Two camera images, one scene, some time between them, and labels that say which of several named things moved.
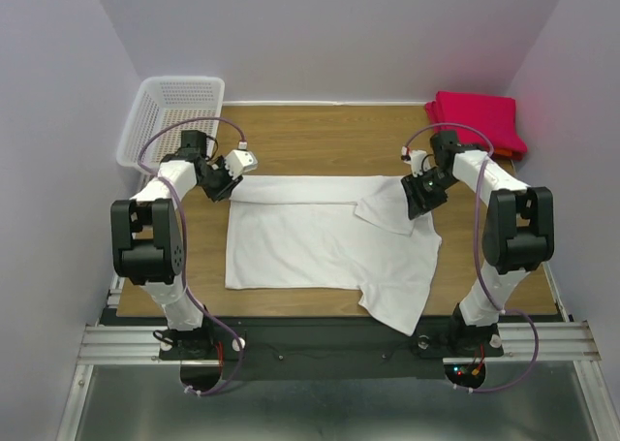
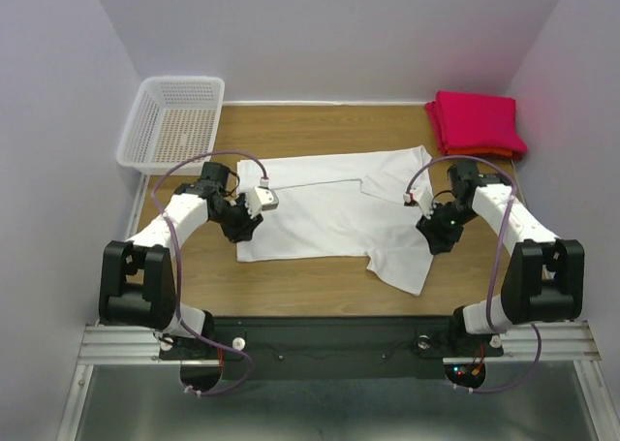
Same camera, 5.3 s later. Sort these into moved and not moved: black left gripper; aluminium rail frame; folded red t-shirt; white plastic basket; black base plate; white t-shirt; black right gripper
Moved: white t-shirt; black left gripper; black right gripper
Not moved: aluminium rail frame; folded red t-shirt; black base plate; white plastic basket
